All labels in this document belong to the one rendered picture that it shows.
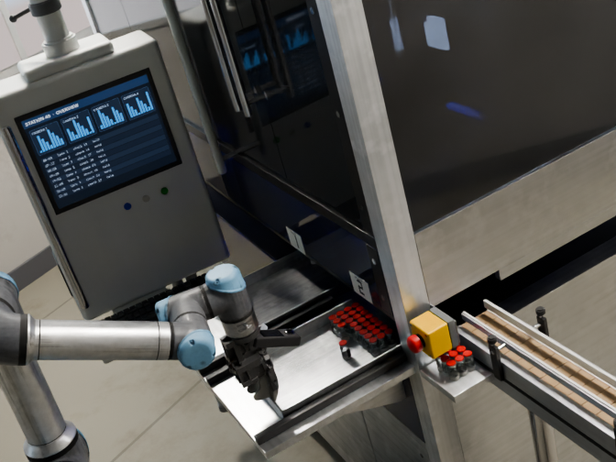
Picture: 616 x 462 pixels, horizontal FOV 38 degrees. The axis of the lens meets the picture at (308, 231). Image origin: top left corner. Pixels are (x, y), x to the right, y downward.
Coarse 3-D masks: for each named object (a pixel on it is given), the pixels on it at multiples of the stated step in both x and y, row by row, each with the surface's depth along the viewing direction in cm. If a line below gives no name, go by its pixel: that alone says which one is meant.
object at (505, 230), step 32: (96, 32) 345; (192, 64) 257; (192, 128) 284; (576, 160) 207; (608, 160) 212; (288, 192) 231; (512, 192) 201; (544, 192) 206; (576, 192) 211; (608, 192) 216; (352, 224) 202; (448, 224) 195; (480, 224) 199; (512, 224) 204; (544, 224) 209; (576, 224) 214; (448, 256) 198; (480, 256) 202; (512, 256) 207; (352, 288) 220; (448, 288) 201
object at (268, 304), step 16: (288, 256) 258; (304, 256) 260; (256, 272) 254; (272, 272) 257; (288, 272) 256; (304, 272) 253; (320, 272) 251; (256, 288) 253; (272, 288) 250; (288, 288) 248; (304, 288) 246; (320, 288) 244; (336, 288) 237; (256, 304) 245; (272, 304) 243; (288, 304) 241; (304, 304) 234; (272, 320) 231
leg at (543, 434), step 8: (536, 416) 197; (536, 424) 198; (544, 424) 198; (536, 432) 200; (544, 432) 199; (552, 432) 200; (536, 440) 201; (544, 440) 200; (552, 440) 201; (536, 448) 203; (544, 448) 201; (552, 448) 202; (536, 456) 205; (544, 456) 203; (552, 456) 203
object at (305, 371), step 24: (336, 312) 229; (312, 336) 226; (336, 336) 223; (288, 360) 219; (312, 360) 217; (336, 360) 214; (360, 360) 212; (288, 384) 211; (312, 384) 209; (336, 384) 203; (288, 408) 199
